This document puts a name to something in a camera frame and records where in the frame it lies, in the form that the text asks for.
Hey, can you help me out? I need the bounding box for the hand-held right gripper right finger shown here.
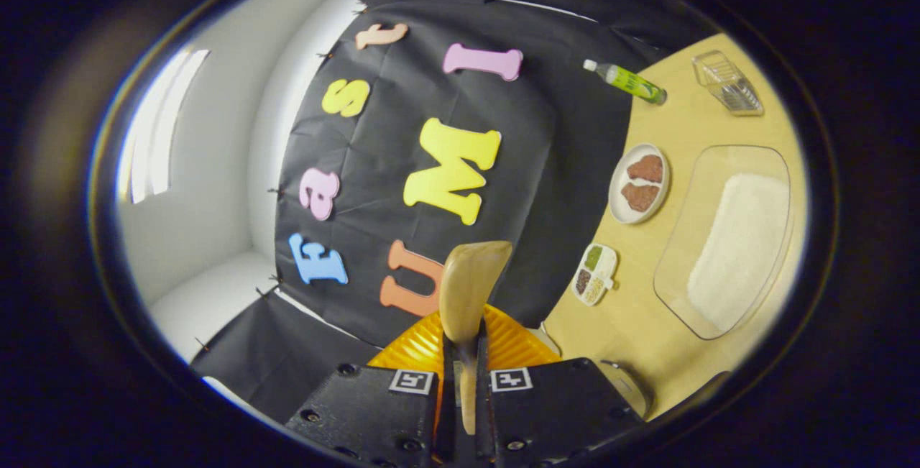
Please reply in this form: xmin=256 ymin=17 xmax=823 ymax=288
xmin=474 ymin=304 xmax=644 ymax=468

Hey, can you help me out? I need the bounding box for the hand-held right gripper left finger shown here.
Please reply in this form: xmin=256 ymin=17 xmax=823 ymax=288
xmin=285 ymin=308 xmax=459 ymax=468

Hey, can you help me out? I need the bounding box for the wooden spoon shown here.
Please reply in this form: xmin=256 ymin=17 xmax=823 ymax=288
xmin=439 ymin=241 xmax=513 ymax=435

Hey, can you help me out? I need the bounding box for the clear wire chopstick holder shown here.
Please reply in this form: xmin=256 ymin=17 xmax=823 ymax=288
xmin=691 ymin=50 xmax=765 ymax=117

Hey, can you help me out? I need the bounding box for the white divided bean dish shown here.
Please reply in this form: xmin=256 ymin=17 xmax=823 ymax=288
xmin=571 ymin=243 xmax=619 ymax=307

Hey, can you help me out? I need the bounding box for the clear glass dish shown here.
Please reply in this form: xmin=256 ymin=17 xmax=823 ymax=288
xmin=653 ymin=144 xmax=795 ymax=341

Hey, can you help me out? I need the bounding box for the white round plate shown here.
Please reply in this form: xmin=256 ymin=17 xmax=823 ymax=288
xmin=608 ymin=143 xmax=671 ymax=225

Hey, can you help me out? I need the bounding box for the black backdrop cloth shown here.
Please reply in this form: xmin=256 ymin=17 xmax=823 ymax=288
xmin=190 ymin=0 xmax=719 ymax=426

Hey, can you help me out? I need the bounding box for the brown meat piece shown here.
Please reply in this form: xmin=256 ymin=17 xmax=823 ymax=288
xmin=621 ymin=182 xmax=661 ymax=213
xmin=626 ymin=155 xmax=664 ymax=183

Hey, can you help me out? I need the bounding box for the green tea bottle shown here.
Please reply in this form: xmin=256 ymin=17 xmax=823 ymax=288
xmin=582 ymin=59 xmax=668 ymax=106

